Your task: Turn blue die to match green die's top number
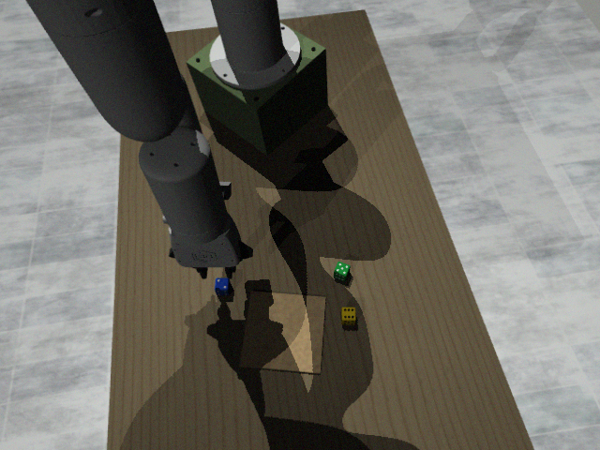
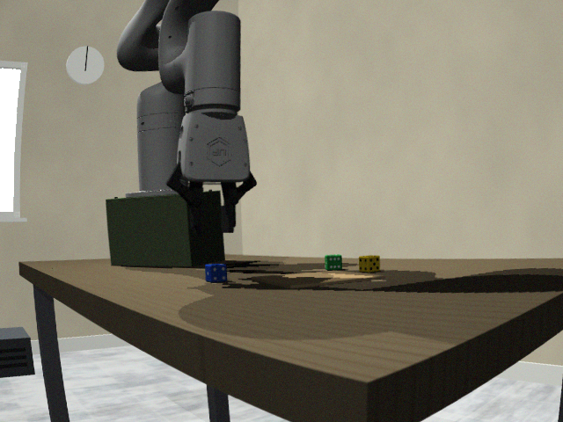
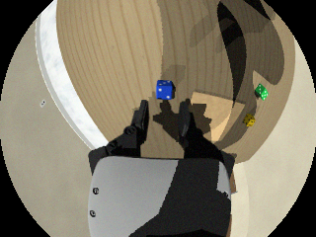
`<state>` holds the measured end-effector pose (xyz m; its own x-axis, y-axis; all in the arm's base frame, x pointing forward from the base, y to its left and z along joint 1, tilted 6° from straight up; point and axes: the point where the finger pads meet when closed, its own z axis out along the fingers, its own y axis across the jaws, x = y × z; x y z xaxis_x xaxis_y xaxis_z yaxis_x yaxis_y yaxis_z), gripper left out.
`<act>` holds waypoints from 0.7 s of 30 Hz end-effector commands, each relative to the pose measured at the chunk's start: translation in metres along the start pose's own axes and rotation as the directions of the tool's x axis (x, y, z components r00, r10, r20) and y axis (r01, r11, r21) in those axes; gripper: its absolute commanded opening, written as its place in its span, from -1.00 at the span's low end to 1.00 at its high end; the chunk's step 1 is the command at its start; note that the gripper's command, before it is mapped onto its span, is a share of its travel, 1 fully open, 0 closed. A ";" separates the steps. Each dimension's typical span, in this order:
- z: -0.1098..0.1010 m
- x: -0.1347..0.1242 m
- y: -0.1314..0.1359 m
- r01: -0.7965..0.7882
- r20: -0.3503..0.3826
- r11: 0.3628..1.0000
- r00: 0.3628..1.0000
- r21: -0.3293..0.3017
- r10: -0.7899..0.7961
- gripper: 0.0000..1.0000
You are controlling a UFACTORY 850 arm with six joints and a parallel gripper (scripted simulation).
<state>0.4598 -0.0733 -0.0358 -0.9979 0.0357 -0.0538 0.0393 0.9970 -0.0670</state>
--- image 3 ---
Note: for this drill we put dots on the yellow die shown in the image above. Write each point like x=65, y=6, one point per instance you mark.
x=249, y=120

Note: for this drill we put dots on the blue die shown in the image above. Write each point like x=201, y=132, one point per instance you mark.
x=164, y=90

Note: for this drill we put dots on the tan square mat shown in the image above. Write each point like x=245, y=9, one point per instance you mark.
x=214, y=115

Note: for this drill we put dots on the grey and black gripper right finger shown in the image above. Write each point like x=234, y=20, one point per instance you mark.
x=197, y=146

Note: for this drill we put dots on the green die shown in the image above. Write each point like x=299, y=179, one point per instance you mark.
x=261, y=91

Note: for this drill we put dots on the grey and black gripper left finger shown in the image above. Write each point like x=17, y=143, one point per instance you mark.
x=125, y=144

